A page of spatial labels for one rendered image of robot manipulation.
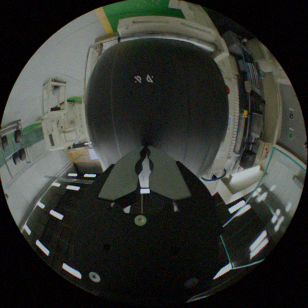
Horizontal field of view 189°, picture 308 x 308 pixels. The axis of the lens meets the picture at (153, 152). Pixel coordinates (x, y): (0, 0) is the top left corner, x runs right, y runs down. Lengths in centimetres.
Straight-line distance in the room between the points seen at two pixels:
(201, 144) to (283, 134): 60
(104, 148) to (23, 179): 1106
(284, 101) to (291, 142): 21
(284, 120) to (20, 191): 1186
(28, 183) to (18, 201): 214
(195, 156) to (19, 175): 1108
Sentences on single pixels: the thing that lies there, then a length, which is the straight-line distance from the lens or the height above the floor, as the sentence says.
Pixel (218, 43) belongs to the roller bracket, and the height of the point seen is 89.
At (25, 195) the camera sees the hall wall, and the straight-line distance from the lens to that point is 1135.
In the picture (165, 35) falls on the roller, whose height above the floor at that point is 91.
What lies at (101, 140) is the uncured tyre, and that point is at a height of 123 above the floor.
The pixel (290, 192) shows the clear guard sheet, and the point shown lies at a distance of 70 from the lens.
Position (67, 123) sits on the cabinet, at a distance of 452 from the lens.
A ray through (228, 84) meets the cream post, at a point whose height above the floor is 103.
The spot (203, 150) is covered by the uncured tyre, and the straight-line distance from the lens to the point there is 16.
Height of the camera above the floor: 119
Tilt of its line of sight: 24 degrees up
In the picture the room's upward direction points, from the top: 177 degrees clockwise
